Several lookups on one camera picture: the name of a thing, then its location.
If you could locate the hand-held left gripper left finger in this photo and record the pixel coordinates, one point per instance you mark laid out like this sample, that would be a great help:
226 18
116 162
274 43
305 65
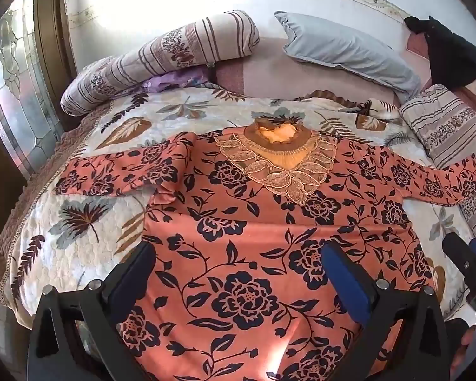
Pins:
137 274

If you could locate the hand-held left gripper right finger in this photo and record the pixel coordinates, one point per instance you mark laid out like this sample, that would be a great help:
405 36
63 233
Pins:
346 282

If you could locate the orange floral shirt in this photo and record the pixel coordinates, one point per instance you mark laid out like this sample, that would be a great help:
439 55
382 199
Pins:
242 246

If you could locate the person's right hand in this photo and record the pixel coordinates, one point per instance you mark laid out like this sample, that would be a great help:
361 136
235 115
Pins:
469 339

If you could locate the leaf-print quilt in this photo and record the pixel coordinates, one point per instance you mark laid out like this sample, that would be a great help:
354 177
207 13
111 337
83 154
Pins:
83 254

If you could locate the striped flat pillow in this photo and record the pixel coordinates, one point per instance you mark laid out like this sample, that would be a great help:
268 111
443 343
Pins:
440 123

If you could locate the black cloth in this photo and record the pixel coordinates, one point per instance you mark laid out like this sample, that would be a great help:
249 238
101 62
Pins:
448 59

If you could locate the purple cloth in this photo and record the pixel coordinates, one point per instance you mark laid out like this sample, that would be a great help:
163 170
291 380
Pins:
166 81

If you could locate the striped bolster pillow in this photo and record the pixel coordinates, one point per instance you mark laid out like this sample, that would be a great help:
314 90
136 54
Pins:
162 55

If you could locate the patterned glass door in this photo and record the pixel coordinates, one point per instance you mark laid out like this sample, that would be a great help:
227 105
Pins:
8 87

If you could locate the grey pillow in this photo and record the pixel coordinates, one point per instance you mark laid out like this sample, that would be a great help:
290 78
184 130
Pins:
341 51

